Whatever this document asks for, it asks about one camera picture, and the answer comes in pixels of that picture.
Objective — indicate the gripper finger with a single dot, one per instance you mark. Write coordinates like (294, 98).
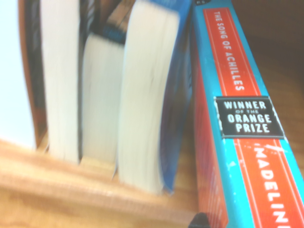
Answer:
(200, 221)

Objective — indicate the dark blue striped book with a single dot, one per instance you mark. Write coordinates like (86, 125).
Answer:
(111, 26)

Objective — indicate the Song of Achilles teal book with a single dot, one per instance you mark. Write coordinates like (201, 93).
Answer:
(237, 71)

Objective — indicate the small cream page book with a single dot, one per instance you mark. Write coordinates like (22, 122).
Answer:
(102, 95)

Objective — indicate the blue cover cream page book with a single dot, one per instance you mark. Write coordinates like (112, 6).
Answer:
(147, 95)

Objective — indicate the wooden bookshelf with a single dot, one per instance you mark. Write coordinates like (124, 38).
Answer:
(71, 202)

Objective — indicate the thick white page book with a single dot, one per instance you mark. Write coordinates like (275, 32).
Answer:
(61, 71)

